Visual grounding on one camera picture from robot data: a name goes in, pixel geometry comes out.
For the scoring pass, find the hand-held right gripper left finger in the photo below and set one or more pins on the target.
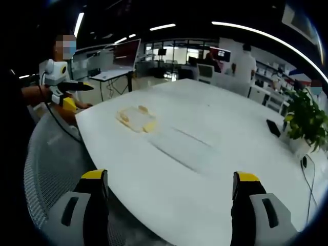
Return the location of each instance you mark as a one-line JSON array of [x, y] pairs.
[[77, 220]]

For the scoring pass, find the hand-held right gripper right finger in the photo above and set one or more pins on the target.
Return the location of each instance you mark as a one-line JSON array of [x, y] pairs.
[[258, 220]]

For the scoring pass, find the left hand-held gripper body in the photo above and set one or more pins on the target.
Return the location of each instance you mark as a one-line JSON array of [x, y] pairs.
[[53, 73]]

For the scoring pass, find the person's left hand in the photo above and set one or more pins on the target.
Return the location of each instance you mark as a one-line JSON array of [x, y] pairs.
[[46, 94]]

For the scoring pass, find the glass partition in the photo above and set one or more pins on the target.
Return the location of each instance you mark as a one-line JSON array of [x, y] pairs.
[[89, 62]]

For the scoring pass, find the white side desk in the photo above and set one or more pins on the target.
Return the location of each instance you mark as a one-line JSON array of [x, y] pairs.
[[110, 74]]

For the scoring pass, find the ceiling light strip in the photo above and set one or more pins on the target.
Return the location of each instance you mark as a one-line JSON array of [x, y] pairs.
[[78, 24], [162, 27]]

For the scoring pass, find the grey mesh chair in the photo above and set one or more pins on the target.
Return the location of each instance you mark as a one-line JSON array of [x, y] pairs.
[[53, 159]]

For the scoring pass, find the open laptop with red screen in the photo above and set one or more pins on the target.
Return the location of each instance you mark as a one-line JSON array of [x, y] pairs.
[[125, 55]]

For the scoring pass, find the black phone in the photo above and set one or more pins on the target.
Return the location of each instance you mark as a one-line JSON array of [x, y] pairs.
[[273, 128]]

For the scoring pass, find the green potted plant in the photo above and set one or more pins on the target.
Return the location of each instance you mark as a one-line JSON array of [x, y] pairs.
[[305, 120]]

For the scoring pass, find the white office chair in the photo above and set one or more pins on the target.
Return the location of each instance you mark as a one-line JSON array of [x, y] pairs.
[[205, 73]]

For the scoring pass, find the white storage shelves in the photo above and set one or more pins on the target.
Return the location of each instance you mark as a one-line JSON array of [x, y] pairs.
[[273, 87]]

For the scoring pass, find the distant computer monitor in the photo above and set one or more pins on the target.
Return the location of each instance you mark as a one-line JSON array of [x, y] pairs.
[[223, 54]]

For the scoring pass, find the long curved ceiling light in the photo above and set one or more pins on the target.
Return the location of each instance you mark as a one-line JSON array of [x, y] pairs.
[[269, 38]]

